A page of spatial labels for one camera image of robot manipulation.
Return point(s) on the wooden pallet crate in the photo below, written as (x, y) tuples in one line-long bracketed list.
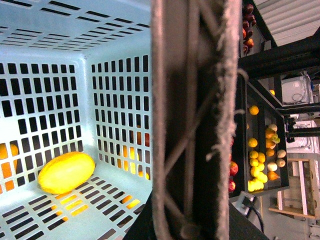
[(302, 198)]

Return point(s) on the white appliance box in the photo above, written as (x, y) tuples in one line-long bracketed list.
[(297, 91)]

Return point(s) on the brown basket handle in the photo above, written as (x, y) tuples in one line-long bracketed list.
[(195, 52)]

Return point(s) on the black display shelf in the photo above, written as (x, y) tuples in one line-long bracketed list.
[(260, 105)]

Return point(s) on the yellow lemon pile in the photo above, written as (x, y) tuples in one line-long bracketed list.
[(257, 167)]

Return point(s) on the yellow mango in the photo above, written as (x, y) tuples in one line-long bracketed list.
[(66, 172)]

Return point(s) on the light blue plastic basket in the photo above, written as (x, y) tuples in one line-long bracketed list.
[(75, 75)]

